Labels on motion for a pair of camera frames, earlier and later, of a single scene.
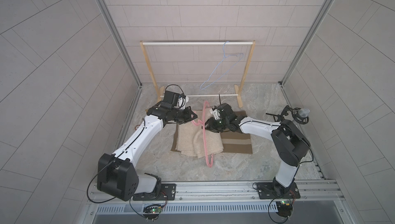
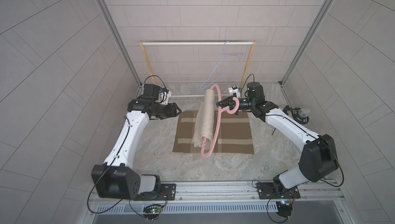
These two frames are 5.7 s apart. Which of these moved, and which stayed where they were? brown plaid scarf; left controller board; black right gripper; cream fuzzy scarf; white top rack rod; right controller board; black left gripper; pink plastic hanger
Moved: brown plaid scarf; black left gripper; pink plastic hanger; cream fuzzy scarf; black right gripper
Stayed: white top rack rod; right controller board; left controller board
